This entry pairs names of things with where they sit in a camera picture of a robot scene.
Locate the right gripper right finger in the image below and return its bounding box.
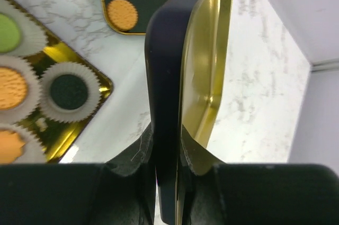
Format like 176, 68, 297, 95
179, 129, 338, 224

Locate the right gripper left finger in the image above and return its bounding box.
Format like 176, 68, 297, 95
1, 127, 156, 224

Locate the black chocolate sandwich cookie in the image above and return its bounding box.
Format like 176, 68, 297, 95
50, 74, 88, 110

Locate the orange pumpkin cookie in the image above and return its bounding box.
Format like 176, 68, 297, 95
0, 130, 25, 164

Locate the square cookie tin box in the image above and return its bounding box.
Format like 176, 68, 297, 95
1, 0, 113, 164

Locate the beige sandwich biscuit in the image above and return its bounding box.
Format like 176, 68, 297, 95
1, 67, 28, 110

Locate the gold tin lid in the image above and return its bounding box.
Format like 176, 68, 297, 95
145, 0, 232, 224

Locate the green macaron cookie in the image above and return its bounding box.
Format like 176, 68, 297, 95
1, 13, 21, 53

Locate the white paper cup top-right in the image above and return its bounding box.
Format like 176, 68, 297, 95
40, 62, 101, 123

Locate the white paper cup bottom-right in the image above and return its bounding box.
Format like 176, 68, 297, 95
1, 123, 47, 165

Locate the white paper cup centre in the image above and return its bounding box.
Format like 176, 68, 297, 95
1, 56, 41, 123

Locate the orange round biscuit front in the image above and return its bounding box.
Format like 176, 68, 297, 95
106, 0, 138, 31

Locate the white paper cup top-left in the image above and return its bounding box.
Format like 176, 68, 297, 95
1, 0, 48, 57

